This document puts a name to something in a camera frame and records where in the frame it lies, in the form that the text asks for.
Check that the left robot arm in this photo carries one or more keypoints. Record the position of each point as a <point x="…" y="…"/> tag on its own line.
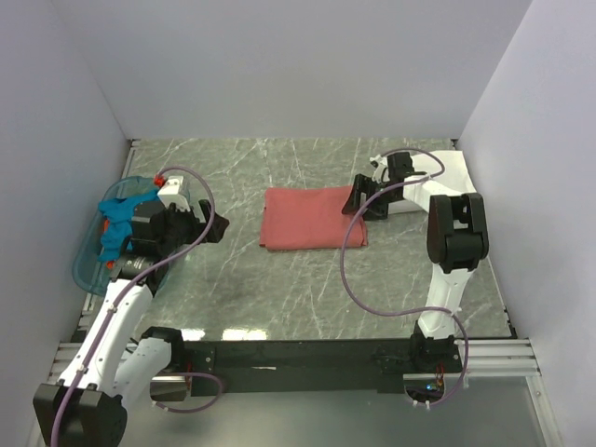
<point x="89" y="403"/>

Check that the salmon pink t shirt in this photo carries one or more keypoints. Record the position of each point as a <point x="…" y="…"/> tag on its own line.
<point x="309" y="219"/>

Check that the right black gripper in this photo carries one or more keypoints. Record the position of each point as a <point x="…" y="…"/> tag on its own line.
<point x="361" y="185"/>

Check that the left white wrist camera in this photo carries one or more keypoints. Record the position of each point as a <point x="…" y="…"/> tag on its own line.
<point x="173" y="191"/>

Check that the blue t shirt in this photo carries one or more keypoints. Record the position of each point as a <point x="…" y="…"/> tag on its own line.
<point x="119" y="211"/>

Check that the black base beam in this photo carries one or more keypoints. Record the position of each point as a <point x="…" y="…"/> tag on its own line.
<point x="321" y="365"/>

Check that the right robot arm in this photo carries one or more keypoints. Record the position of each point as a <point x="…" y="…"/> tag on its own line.
<point x="457" y="241"/>

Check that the folded white t shirt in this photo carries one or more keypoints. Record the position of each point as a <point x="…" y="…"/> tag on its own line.
<point x="426" y="173"/>

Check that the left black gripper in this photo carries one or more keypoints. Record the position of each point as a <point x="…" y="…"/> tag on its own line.
<point x="197" y="227"/>

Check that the teal plastic basket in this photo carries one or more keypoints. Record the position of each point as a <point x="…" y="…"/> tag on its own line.
<point x="89" y="273"/>

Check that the orange t shirt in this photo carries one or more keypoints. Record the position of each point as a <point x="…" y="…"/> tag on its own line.
<point x="108" y="243"/>

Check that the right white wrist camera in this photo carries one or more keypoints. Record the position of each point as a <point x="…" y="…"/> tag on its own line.
<point x="380" y="169"/>

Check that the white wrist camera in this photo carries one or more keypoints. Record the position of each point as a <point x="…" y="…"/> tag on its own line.
<point x="380" y="169"/>
<point x="173" y="191"/>

